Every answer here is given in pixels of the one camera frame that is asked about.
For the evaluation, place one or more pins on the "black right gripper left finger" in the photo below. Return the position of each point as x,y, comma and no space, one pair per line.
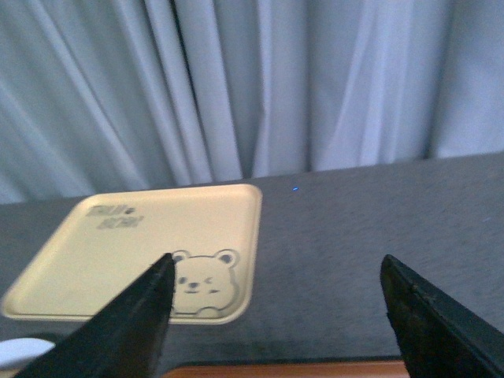
124,339

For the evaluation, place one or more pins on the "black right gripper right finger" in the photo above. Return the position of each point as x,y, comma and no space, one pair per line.
437,336

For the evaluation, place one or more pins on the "white round plate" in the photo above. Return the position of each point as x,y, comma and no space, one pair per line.
18,352

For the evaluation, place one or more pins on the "brown wooden tray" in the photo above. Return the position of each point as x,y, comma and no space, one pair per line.
394,368

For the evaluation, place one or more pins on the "yellow bear tray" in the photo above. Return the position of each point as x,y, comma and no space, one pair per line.
107,241

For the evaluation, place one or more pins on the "grey pleated curtain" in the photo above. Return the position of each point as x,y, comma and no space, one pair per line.
103,96

